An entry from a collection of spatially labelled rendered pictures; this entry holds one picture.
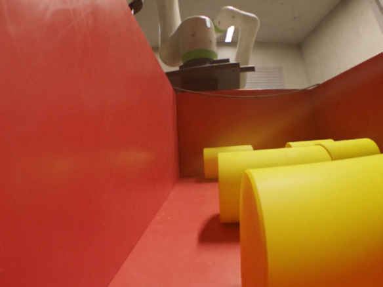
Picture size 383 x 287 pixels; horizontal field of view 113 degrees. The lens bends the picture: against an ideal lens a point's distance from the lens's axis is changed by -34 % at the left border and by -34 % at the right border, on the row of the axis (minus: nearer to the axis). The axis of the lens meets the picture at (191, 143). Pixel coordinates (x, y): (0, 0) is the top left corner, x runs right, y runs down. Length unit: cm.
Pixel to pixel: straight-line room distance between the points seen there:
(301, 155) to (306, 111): 41
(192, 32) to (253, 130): 38
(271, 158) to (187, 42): 56
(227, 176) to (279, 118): 40
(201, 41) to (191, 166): 40
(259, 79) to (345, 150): 654
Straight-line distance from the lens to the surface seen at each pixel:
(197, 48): 66
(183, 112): 50
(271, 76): 696
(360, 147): 30
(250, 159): 17
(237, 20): 121
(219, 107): 51
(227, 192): 16
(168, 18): 91
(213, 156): 40
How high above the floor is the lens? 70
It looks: level
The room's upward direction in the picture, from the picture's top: 4 degrees counter-clockwise
